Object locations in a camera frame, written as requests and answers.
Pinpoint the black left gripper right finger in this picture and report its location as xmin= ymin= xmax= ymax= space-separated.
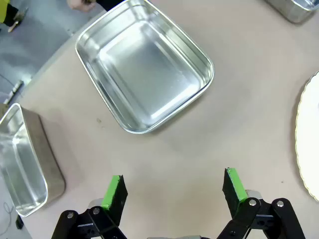
xmin=216 ymin=167 xmax=306 ymax=239

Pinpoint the yellow-sleeved person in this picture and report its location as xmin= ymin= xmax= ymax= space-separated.
xmin=0 ymin=0 xmax=19 ymax=27

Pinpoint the metal container with rounded corner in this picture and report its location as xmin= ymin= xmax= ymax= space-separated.
xmin=264 ymin=0 xmax=319 ymax=24

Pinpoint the person's hand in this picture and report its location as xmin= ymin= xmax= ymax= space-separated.
xmin=68 ymin=0 xmax=97 ymax=12

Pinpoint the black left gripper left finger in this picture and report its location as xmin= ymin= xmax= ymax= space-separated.
xmin=51 ymin=174 xmax=129 ymax=239

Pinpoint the large shallow metal tray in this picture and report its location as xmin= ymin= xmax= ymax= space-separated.
xmin=75 ymin=0 xmax=215 ymax=134

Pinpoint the deep metal container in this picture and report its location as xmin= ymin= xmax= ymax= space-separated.
xmin=0 ymin=103 xmax=66 ymax=218

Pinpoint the white scalloped plate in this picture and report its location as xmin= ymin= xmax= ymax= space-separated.
xmin=295 ymin=71 xmax=319 ymax=202

